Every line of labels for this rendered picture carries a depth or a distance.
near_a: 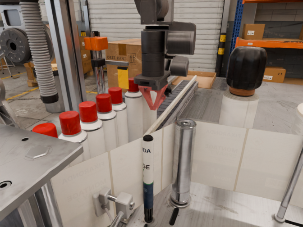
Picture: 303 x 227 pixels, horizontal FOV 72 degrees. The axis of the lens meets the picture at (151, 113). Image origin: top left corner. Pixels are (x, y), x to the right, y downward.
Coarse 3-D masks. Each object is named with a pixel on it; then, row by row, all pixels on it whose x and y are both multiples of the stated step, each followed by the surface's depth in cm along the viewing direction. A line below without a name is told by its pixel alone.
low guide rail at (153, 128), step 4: (196, 76) 128; (192, 80) 119; (188, 84) 112; (184, 88) 105; (188, 88) 111; (180, 92) 99; (184, 92) 103; (180, 96) 96; (176, 100) 90; (172, 104) 85; (168, 108) 82; (172, 108) 86; (164, 112) 78; (168, 112) 81; (160, 116) 75; (164, 116) 77; (156, 120) 72; (160, 120) 73; (156, 124) 70; (152, 128) 67; (156, 128) 70; (148, 132) 64
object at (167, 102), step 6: (180, 84) 124; (186, 84) 124; (192, 84) 124; (174, 90) 114; (180, 90) 114; (174, 96) 104; (162, 102) 97; (168, 102) 97; (180, 102) 98; (162, 108) 91; (174, 108) 91; (168, 114) 85; (162, 126) 76
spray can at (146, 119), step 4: (144, 100) 63; (144, 104) 63; (144, 108) 64; (148, 108) 65; (144, 112) 64; (148, 112) 65; (144, 116) 65; (148, 116) 66; (144, 120) 65; (148, 120) 66; (144, 124) 66; (148, 124) 67; (144, 128) 67; (148, 128) 68; (144, 132) 67
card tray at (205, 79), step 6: (192, 72) 162; (198, 72) 160; (204, 72) 158; (210, 72) 157; (180, 78) 154; (186, 78) 154; (192, 78) 154; (198, 78) 154; (204, 78) 154; (210, 78) 154; (174, 84) 140; (198, 84) 140; (204, 84) 140; (210, 84) 140
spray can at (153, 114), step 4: (152, 92) 67; (152, 96) 67; (152, 100) 68; (156, 108) 71; (152, 112) 70; (156, 112) 72; (152, 116) 70; (156, 116) 73; (152, 120) 71; (152, 124) 72
